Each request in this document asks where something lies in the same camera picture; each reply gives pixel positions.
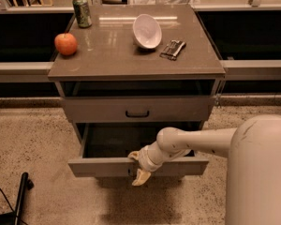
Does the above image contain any metal railing frame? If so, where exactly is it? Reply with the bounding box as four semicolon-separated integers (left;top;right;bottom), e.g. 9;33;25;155
0;0;281;83

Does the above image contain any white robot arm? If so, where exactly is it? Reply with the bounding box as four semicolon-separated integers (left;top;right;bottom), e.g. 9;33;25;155
128;114;281;225

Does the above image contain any black stand leg left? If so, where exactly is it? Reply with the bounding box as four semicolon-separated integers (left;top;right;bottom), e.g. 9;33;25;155
0;172;34;225

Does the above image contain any grey top drawer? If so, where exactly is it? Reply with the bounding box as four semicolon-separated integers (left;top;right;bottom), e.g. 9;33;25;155
61;96;214;123

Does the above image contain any dark snack packet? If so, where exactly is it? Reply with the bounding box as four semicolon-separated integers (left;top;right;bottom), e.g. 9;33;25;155
160;40;186;61

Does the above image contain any grey drawer cabinet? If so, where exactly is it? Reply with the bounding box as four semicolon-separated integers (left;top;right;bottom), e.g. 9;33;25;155
47;4;227;182

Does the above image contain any red apple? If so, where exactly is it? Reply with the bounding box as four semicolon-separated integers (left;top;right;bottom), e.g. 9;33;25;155
54;33;78;55

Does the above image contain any green soda can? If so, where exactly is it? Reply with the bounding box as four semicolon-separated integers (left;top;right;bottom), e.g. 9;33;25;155
72;0;92;28

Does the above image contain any grey drawer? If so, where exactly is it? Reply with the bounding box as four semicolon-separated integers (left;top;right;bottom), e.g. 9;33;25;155
68;122;201;178
61;96;214;123

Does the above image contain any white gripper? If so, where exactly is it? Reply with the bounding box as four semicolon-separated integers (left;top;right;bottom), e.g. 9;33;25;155
128;145;163;187

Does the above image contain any white bowl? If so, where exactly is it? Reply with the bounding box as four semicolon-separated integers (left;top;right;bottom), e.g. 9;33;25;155
132;14;162;50

